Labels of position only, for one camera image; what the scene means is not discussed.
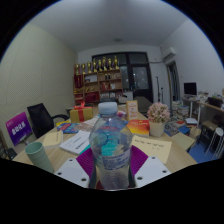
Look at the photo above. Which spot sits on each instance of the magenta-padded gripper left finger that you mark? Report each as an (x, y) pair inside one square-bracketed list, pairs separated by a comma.
[(71, 172)]

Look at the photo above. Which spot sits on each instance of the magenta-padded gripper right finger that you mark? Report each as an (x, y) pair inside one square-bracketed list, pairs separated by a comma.
[(152, 170)]

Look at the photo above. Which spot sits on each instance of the clear plastic water bottle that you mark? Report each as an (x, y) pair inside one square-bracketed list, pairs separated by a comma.
[(110, 150)]

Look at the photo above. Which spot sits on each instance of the large yellow envelope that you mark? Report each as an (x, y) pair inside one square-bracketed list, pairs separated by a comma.
[(153, 149)]

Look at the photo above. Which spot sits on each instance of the teal notebook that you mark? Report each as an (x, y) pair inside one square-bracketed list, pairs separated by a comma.
[(86, 149)]

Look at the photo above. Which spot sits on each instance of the flat round red coaster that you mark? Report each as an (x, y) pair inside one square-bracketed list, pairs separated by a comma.
[(99, 185)]

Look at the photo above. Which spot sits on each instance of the pale green cup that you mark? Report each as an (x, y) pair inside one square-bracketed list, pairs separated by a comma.
[(39, 158)]

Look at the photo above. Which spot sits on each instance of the small yellow envelope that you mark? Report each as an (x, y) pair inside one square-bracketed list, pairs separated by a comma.
[(53, 138)]

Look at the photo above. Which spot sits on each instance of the orange red book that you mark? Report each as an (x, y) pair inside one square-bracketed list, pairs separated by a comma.
[(139, 127)]

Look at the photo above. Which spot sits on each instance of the blue red leaflet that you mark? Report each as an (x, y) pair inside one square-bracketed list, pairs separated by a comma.
[(67, 128)]

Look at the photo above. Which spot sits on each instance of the pink printed leaflet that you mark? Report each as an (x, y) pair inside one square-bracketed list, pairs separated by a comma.
[(84, 127)]

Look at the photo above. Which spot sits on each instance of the yellow folder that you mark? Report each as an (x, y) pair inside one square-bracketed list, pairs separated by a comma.
[(61, 123)]

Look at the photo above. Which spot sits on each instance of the pink flowers in white pot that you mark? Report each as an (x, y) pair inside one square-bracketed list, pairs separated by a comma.
[(158, 115)]

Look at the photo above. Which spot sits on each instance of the yellow gift box red ribbon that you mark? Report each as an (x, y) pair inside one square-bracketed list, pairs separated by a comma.
[(85, 115)]

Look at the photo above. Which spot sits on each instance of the black office chair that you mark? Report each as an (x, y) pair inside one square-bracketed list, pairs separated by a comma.
[(40, 118)]

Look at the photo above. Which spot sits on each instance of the pink box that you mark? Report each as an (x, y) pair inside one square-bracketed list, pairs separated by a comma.
[(121, 114)]

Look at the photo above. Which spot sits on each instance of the grey office chair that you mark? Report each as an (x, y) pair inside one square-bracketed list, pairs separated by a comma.
[(144, 103)]

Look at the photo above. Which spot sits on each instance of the purple sign board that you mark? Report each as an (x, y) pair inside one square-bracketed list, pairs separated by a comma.
[(18, 128)]

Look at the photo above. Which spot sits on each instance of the white round stool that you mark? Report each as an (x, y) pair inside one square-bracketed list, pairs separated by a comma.
[(216, 131)]

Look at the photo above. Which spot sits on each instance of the cluttered wooden side desk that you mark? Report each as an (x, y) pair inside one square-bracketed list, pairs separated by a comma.
[(208, 108)]

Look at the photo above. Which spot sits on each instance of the black computer monitor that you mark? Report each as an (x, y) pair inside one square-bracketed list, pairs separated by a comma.
[(190, 89)]

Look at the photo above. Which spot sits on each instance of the wooden shelf unit with trophies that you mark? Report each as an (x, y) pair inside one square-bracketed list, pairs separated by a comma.
[(100, 83)]

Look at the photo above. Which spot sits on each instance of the dark glass double door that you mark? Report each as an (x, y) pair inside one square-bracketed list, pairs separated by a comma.
[(140, 76)]

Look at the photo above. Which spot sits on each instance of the small standing picture frame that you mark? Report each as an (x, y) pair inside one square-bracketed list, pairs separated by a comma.
[(132, 110)]

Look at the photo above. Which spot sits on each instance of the white wall air conditioner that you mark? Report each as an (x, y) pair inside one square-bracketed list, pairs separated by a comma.
[(168, 53)]

